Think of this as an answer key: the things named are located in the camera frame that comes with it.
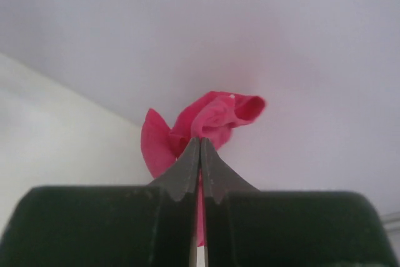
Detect pink t shirt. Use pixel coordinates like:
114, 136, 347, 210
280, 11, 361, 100
139, 90, 268, 248

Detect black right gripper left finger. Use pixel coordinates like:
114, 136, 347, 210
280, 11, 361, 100
1, 138, 200, 266

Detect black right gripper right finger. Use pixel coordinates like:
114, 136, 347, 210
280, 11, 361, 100
201, 139, 397, 266

